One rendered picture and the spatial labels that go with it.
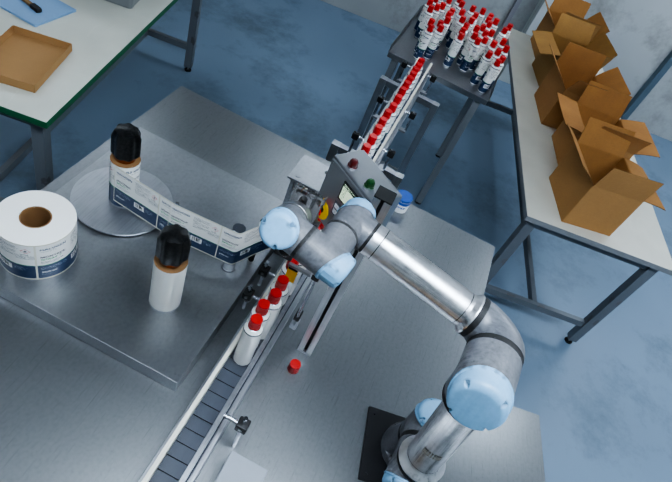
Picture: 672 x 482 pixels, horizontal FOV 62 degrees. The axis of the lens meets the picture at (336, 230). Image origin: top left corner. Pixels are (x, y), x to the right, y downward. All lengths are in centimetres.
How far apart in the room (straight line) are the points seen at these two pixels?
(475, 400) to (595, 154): 218
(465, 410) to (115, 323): 97
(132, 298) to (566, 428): 232
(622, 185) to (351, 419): 170
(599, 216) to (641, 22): 327
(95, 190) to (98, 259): 27
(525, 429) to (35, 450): 138
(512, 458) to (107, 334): 123
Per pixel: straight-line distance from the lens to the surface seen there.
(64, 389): 161
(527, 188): 295
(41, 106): 241
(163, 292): 159
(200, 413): 153
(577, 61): 380
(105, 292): 170
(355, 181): 129
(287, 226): 103
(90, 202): 191
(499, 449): 187
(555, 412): 325
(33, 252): 165
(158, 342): 162
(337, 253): 106
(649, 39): 604
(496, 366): 110
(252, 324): 145
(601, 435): 337
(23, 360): 166
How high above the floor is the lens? 227
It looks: 44 degrees down
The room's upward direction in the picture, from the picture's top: 25 degrees clockwise
